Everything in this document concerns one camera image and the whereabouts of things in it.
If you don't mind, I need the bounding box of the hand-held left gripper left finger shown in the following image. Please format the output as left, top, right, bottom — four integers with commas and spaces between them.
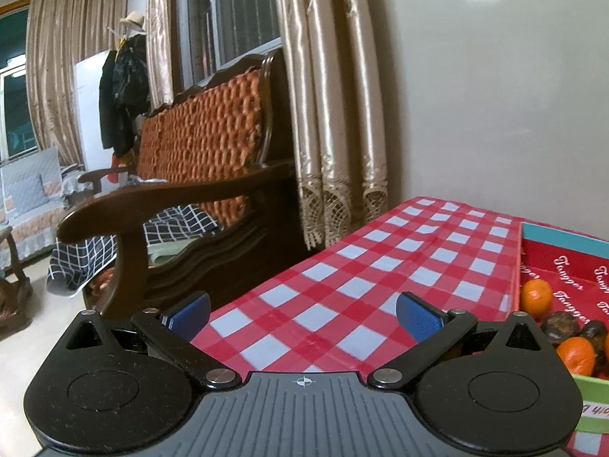
48, 291, 239, 388

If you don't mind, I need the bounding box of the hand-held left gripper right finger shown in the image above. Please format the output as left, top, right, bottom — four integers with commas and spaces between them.
367, 291, 560, 390

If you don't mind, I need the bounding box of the orange tangerine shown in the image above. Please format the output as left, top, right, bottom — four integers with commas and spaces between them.
521, 279, 553, 320
556, 336, 596, 376

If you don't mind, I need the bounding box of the large dark mangosteen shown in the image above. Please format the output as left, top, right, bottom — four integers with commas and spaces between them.
541, 312, 581, 344

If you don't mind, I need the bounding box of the red cardboard box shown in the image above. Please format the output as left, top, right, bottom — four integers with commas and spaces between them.
511, 221, 609, 434

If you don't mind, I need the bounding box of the small dark mangosteen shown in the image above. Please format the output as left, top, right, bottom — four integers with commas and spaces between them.
579, 319, 609, 350

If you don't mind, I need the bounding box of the dark wooden sofa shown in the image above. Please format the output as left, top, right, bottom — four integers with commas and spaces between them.
57, 48, 310, 324

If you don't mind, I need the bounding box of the pale green seat cushion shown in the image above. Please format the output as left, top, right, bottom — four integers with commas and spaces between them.
147, 238, 191, 265

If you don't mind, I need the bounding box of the red white checkered tablecloth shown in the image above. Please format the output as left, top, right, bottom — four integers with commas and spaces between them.
189, 195, 609, 457

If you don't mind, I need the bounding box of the black white checkered blanket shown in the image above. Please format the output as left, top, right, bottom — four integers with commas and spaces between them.
46, 204, 220, 296

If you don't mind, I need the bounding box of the red cloth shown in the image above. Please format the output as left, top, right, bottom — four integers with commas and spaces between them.
110, 155, 131, 184

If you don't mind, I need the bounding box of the orange woven sofa cushion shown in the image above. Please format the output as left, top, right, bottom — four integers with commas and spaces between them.
136, 67, 265, 229

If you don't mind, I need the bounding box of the small wooden stool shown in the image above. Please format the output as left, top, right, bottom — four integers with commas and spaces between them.
0, 226, 34, 339

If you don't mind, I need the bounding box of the sofa with grey quilted cover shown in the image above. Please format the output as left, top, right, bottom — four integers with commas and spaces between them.
0, 147, 93, 267

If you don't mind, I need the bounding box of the beige satin curtain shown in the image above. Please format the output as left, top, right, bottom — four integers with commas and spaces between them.
145, 0, 182, 110
271, 0, 388, 251
26, 0, 129, 167

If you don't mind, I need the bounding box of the black hanging jacket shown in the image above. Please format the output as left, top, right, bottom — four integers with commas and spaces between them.
98, 35, 150, 153

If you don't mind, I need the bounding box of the white upright panel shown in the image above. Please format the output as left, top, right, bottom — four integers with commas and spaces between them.
72, 50, 115, 172

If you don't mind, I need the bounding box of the large window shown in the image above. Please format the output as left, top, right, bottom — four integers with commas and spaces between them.
0, 5, 36, 160

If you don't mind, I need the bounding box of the straw hat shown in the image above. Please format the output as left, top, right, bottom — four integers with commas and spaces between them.
119, 12, 146, 34

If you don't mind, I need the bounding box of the barred window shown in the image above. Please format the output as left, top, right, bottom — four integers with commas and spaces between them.
178, 0, 281, 84

